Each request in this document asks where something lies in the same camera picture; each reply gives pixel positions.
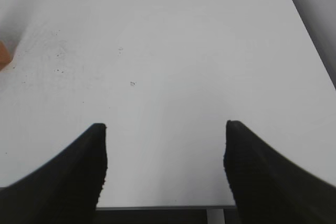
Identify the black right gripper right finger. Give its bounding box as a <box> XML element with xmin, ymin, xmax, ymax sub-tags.
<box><xmin>223</xmin><ymin>120</ymin><xmax>335</xmax><ymax>223</ymax></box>

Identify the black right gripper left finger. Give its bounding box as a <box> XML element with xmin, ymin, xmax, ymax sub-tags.
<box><xmin>1</xmin><ymin>123</ymin><xmax>108</xmax><ymax>223</ymax></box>

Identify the orange soda plastic bottle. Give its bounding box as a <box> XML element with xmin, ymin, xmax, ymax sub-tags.
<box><xmin>0</xmin><ymin>41</ymin><xmax>12</xmax><ymax>70</ymax></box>

